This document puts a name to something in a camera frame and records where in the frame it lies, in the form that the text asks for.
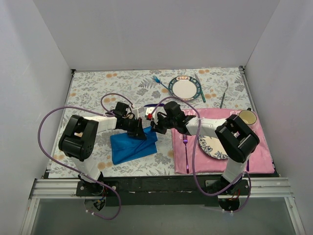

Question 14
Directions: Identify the blue satin napkin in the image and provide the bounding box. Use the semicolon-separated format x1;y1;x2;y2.
110;127;157;165

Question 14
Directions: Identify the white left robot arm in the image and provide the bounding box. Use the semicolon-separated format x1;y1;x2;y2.
59;102;147;196

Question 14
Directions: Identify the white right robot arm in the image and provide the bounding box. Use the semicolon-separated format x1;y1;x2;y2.
145;101;260;196

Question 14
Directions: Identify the purple metallic fork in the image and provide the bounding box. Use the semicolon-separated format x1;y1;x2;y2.
182;134;189;174

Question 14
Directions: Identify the purple knife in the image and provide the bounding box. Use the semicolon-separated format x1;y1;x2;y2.
144;103;165;107

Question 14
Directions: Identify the pink floral placemat cloth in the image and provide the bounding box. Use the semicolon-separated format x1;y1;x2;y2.
172;108;275;174

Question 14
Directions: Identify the white plate teal rim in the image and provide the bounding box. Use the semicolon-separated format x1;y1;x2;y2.
168;75;201;101

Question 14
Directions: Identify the blue floral dinner plate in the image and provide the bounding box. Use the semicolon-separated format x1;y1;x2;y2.
198;135;228;160

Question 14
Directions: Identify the blue fork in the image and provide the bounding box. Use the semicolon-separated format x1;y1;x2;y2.
152;75;169;90

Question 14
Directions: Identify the floral tablecloth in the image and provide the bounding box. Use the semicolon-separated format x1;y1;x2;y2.
61;68;251;177

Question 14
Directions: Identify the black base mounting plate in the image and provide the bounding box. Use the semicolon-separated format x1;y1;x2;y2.
76;175;249;207

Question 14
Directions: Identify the cream ceramic mug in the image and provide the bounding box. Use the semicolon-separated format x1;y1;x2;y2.
239;108;257;125

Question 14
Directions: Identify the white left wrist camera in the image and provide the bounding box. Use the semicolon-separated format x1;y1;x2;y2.
132;107;145;118

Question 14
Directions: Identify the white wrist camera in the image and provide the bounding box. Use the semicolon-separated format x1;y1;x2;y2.
145;107;157;121
132;107;145;118

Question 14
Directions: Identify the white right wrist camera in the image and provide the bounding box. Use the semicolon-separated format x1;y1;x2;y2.
145;107;157;121

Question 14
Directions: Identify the teal handled knife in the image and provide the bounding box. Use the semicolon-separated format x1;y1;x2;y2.
194;73;206;103

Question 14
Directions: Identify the aluminium frame rail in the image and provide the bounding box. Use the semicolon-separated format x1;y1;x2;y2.
22;177;305;235

